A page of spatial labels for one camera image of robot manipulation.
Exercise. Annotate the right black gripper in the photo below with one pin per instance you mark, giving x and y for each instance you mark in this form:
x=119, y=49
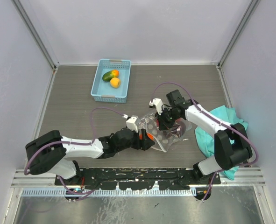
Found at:
x=162, y=123

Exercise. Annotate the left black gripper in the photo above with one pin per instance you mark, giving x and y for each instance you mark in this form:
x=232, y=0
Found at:
x=143, y=143

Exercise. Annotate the orange fake fruit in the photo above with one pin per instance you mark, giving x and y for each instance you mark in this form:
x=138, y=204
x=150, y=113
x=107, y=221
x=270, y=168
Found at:
x=149, y=135

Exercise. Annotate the clear zip top bag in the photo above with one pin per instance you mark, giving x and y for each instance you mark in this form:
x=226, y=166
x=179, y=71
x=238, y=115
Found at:
x=163, y=139

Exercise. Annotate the yellow fake peach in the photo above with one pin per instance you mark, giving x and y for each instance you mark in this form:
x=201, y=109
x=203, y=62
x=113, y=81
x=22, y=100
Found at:
x=115, y=82

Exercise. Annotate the green orange fake mango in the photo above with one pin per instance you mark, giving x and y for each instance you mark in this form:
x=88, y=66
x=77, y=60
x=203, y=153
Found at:
x=110, y=75

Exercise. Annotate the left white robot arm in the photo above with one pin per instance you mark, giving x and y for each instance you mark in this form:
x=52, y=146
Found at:
x=50, y=152

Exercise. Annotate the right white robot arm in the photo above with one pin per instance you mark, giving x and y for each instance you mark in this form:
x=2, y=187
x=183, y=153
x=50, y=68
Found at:
x=231, y=144

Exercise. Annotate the dark purple fake fruit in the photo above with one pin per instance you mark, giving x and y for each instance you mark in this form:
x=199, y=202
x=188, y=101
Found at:
x=180, y=127

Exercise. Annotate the light blue plastic basket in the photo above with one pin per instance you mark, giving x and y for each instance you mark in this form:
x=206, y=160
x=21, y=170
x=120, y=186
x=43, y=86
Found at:
x=103, y=91

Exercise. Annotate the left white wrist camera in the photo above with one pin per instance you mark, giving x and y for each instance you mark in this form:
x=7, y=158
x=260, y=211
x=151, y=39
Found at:
x=131, y=123

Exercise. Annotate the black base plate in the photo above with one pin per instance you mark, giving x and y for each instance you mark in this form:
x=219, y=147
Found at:
x=136, y=178

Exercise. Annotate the grey slotted cable duct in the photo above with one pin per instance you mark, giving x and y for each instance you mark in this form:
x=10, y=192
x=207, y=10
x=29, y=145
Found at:
x=57, y=192

